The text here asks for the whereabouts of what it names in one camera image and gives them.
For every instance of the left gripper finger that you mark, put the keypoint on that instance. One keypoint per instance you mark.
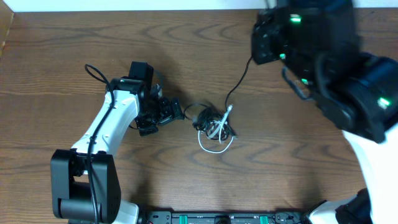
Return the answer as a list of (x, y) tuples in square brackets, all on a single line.
[(147, 130), (177, 110)]

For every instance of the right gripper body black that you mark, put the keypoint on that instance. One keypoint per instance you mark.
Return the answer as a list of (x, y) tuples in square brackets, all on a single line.
[(270, 43)]

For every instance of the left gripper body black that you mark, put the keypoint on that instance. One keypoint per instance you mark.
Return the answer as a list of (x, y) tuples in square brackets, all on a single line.
[(158, 111)]

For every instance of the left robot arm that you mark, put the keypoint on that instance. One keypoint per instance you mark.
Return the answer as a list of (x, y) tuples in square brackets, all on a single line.
[(84, 180)]

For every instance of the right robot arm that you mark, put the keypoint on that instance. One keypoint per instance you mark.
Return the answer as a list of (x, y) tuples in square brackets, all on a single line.
[(357, 91)]

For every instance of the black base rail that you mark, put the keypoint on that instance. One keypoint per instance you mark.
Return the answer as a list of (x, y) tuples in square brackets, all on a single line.
[(168, 217)]

